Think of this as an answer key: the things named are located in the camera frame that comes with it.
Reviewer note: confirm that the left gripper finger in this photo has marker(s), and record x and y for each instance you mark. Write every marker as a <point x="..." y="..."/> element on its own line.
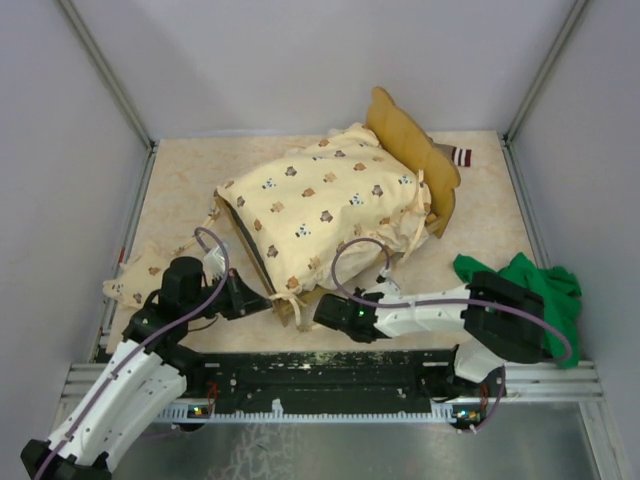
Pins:
<point x="254" y="303"/>
<point x="238" y="286"/>

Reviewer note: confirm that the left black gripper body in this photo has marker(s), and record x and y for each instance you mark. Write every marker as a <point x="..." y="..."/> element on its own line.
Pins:
<point x="227" y="303"/>

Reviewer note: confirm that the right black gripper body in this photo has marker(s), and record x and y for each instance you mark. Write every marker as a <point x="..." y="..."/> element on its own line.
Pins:
<point x="350" y="332"/>

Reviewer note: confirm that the cream animal print cushion cover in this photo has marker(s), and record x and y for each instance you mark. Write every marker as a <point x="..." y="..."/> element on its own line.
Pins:
<point x="321" y="214"/>

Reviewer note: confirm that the wooden pet bed frame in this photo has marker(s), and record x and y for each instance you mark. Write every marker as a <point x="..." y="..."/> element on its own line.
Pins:
<point x="407" y="142"/>

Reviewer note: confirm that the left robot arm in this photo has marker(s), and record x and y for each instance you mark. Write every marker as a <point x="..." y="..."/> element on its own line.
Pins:
<point x="148" y="370"/>

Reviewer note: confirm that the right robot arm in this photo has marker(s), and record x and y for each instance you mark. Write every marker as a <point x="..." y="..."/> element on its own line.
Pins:
<point x="501" y="318"/>

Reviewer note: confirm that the small cream animal pillow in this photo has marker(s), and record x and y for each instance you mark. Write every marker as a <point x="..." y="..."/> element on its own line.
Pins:
<point x="139" y="276"/>

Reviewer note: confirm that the brown striped sock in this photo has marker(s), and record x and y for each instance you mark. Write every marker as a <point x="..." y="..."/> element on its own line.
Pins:
<point x="461" y="157"/>

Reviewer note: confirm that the green cloth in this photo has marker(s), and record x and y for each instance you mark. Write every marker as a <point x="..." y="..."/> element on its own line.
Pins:
<point x="559" y="289"/>

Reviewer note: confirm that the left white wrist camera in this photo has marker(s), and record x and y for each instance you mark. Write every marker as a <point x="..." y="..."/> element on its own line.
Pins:
<point x="215" y="262"/>

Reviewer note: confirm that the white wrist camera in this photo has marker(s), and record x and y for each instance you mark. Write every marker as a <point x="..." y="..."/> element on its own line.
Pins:
<point x="215" y="262"/>
<point x="386" y="284"/>

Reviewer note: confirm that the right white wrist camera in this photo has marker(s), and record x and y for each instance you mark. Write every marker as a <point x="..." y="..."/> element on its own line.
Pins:
<point x="386" y="284"/>

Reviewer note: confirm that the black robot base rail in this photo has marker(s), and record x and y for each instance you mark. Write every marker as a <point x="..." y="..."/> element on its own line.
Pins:
<point x="352" y="387"/>

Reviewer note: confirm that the left aluminium frame post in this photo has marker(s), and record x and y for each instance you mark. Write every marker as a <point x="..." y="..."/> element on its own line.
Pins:
<point x="105" y="71"/>

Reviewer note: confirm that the aluminium frame post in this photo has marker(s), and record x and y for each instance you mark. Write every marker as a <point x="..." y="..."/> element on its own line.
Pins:
<point x="567" y="30"/>
<point x="105" y="71"/>

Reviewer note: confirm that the right aluminium frame post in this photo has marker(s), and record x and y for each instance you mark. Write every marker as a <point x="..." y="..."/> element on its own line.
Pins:
<point x="567" y="30"/>

